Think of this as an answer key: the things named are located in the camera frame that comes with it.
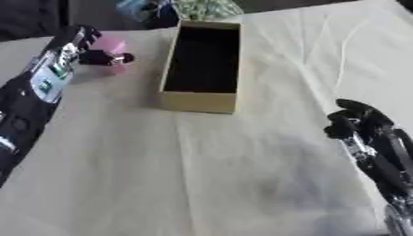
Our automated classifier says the green white patterned bag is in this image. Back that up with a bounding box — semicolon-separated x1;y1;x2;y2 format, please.
172;0;245;21

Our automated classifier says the blue dark bag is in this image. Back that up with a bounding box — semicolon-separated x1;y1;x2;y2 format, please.
114;0;181;30

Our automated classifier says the tan cardboard box black inside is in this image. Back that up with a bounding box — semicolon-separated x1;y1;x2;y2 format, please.
156;19;242;114

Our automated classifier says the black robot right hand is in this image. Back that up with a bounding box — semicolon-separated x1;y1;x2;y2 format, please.
323;98;413;201

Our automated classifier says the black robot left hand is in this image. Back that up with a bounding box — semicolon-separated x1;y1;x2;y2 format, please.
46;24;137;67

